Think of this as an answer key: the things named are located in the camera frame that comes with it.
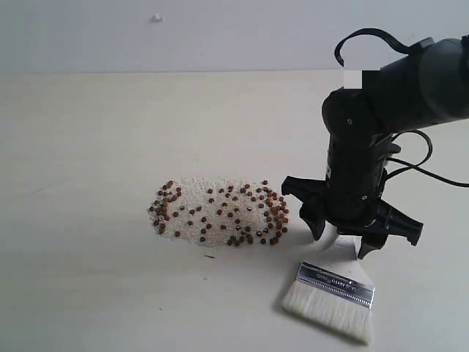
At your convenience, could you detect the white wide paint brush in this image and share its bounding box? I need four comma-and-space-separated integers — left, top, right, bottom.
281, 224, 375, 345

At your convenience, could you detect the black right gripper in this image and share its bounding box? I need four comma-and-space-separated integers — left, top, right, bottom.
281, 134, 423, 260

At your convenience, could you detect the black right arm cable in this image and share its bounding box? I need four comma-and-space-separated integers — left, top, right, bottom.
335, 28, 469, 188

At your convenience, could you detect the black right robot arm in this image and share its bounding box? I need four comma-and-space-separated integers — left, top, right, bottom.
281, 29, 468, 257

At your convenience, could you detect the pile of white grains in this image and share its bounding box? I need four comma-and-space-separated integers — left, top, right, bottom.
147, 178, 289, 248

